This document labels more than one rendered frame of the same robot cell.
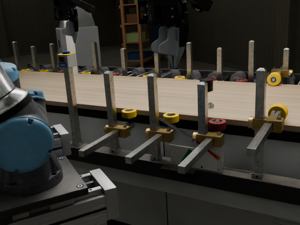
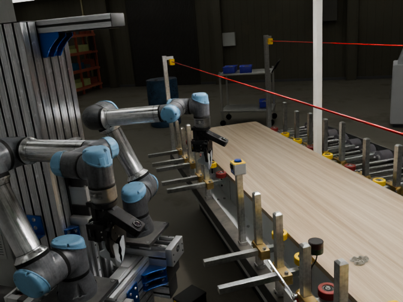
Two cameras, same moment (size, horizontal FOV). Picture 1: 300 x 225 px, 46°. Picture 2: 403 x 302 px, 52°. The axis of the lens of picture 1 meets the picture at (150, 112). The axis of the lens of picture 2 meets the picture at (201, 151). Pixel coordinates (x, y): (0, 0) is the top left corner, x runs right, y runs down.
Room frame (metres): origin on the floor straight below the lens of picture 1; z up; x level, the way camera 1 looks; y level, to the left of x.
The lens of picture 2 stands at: (0.25, -1.03, 1.97)
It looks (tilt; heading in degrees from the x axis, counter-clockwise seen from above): 17 degrees down; 47
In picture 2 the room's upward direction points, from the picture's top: 5 degrees counter-clockwise
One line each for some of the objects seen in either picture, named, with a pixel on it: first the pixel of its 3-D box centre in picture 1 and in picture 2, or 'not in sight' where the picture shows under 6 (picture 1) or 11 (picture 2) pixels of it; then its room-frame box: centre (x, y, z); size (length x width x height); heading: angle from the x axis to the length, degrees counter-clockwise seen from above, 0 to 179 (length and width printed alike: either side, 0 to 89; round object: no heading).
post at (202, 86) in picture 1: (203, 133); (305, 295); (1.52, -0.24, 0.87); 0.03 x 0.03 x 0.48; 60
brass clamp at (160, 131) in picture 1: (159, 134); (281, 272); (1.63, -0.04, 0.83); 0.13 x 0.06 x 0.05; 60
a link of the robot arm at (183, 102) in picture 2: not in sight; (178, 107); (1.47, 0.39, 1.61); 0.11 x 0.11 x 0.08; 33
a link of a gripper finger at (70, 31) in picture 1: (70, 32); (203, 161); (1.53, 0.31, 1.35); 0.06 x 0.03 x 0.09; 116
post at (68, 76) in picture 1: (72, 107); (240, 209); (1.90, 0.43, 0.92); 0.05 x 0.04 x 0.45; 60
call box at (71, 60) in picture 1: (67, 60); (238, 168); (1.90, 0.42, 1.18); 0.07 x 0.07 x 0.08; 60
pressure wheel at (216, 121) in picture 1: (217, 131); (327, 298); (1.57, -0.31, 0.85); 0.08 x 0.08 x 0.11
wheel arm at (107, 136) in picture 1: (109, 137); (244, 254); (1.67, 0.21, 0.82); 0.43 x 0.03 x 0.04; 150
